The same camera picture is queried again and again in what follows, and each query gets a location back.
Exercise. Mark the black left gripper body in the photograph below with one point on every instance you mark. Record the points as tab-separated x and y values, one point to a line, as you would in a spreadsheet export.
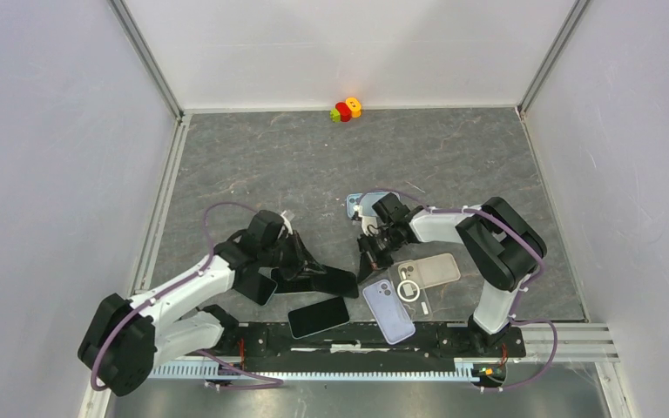
284	256

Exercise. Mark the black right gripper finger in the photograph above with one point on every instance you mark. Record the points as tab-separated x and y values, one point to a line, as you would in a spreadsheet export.
367	267
380	262

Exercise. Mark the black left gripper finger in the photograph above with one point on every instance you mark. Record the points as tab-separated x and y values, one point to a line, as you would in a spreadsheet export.
315	279
307	266

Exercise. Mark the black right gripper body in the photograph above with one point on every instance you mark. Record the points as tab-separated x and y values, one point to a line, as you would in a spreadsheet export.
383	243

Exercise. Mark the clear magsafe phone case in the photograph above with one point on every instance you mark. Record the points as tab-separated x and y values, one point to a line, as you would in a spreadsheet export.
411	291

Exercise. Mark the black smartphone carried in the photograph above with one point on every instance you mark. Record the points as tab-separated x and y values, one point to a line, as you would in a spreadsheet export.
336	282

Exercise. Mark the light blue phone case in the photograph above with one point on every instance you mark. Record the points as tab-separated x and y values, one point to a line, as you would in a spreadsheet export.
365	202

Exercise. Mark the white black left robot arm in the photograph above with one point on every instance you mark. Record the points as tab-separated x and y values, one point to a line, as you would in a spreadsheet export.
129	337

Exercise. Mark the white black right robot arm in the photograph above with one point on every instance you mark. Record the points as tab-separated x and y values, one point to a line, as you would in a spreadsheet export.
508	253

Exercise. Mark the beige translucent phone case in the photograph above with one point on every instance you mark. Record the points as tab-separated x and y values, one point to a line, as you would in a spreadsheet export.
430	272

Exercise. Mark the lilac phone case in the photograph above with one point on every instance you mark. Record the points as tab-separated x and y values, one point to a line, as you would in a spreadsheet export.
388	311

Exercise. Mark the black smartphone middle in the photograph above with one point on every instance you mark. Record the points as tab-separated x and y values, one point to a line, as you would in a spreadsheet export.
285	286

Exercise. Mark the black smartphone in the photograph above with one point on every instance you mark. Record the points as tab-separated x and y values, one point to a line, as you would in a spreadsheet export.
255	286
317	318
285	286

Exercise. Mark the black smartphone front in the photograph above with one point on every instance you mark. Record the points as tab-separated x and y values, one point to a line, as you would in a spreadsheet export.
317	318

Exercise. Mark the black smartphone leftmost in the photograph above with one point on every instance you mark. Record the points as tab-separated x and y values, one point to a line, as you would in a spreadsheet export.
255	286

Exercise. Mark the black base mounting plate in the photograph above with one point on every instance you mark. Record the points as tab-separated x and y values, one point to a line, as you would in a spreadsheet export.
360	347

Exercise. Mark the colourful toy blocks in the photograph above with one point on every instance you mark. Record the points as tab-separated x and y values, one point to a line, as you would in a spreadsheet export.
346	110

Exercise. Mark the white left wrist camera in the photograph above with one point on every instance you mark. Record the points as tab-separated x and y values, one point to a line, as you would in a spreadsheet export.
287	217

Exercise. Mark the light blue toothed rail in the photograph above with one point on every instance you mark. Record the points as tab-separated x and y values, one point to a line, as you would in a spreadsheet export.
194	368

